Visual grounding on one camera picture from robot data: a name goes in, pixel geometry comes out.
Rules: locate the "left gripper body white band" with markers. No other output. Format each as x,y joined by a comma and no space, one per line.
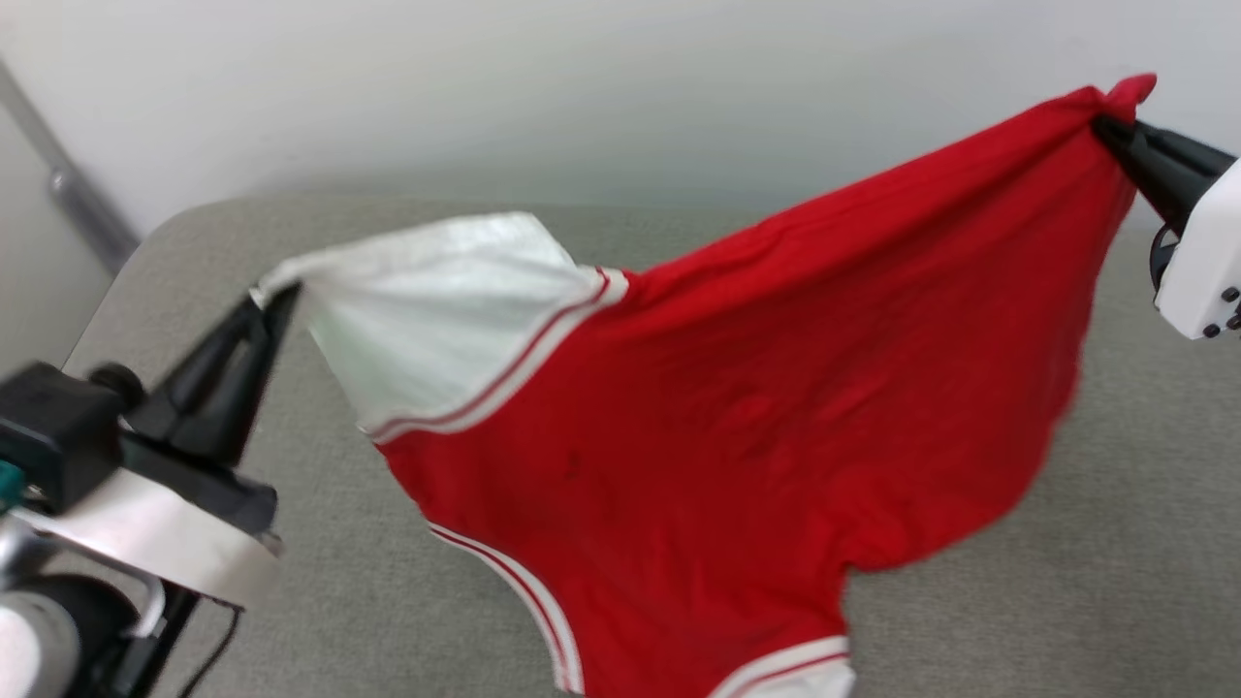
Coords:
165,528

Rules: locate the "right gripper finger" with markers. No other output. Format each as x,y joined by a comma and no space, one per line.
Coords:
1188,150
1159,174

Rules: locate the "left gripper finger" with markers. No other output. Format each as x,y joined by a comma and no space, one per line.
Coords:
194,373
238,402

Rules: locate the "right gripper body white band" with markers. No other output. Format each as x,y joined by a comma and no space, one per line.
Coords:
1207,262

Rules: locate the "red white-trimmed sports jersey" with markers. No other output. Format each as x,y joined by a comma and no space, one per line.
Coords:
737,427

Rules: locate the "grey fabric sofa cushion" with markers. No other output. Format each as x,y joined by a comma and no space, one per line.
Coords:
1066,601

